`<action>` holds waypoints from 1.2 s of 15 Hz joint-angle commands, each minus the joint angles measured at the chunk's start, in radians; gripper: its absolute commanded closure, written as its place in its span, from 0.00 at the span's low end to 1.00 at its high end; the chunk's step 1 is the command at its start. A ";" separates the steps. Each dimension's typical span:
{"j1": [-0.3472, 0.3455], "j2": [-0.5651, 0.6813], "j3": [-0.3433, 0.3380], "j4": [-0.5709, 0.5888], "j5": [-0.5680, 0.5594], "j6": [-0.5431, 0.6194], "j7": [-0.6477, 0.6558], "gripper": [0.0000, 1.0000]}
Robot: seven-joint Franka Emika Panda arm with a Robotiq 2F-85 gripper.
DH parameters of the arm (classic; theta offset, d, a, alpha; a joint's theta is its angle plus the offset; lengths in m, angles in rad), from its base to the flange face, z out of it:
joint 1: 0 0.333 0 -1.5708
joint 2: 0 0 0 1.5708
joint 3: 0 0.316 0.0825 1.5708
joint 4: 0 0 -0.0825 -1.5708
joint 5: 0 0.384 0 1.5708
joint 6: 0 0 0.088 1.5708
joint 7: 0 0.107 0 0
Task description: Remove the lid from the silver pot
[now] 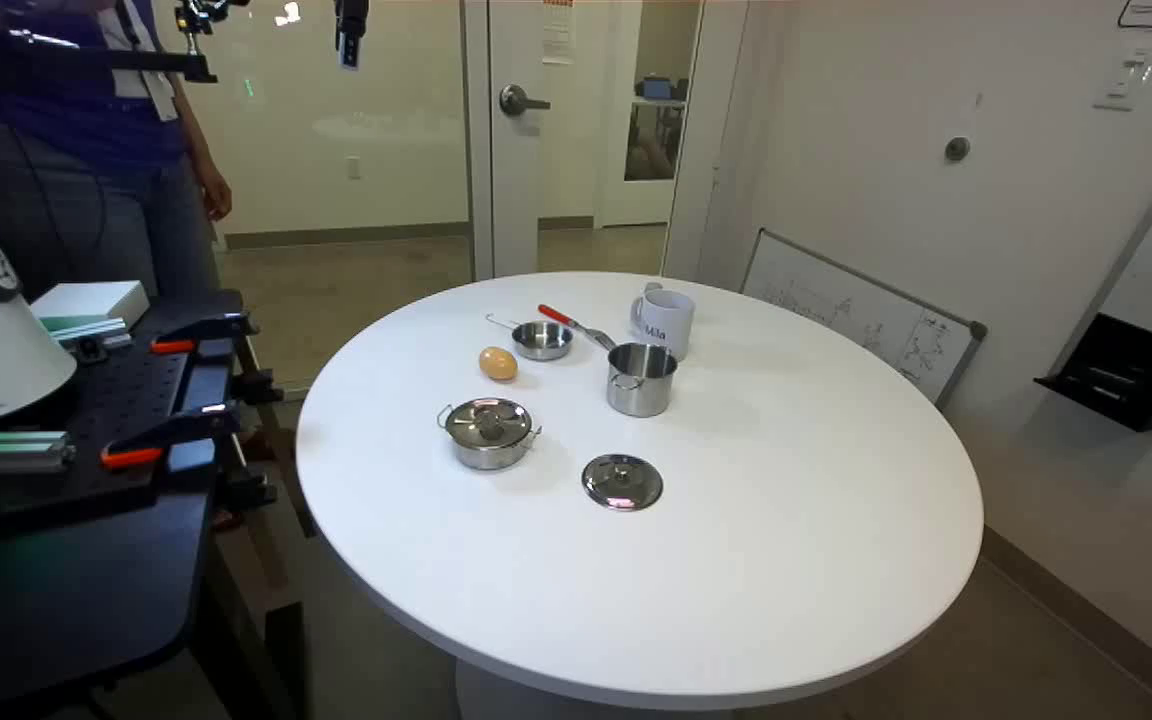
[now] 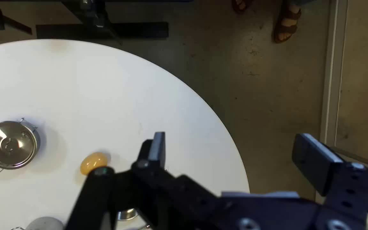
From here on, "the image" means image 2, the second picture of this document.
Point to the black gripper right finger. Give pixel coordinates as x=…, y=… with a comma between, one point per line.
x=315, y=161

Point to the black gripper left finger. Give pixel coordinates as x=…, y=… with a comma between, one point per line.
x=152, y=152

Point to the silver pot lid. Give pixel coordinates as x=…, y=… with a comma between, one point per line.
x=10, y=143

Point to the small silver pot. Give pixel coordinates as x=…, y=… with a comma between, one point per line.
x=11, y=147

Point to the grey cone cup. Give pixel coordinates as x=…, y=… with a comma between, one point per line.
x=44, y=223

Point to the person's sandalled foot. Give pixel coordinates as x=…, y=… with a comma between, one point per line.
x=287, y=23

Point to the black chair base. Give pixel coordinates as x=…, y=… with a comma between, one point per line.
x=96, y=24

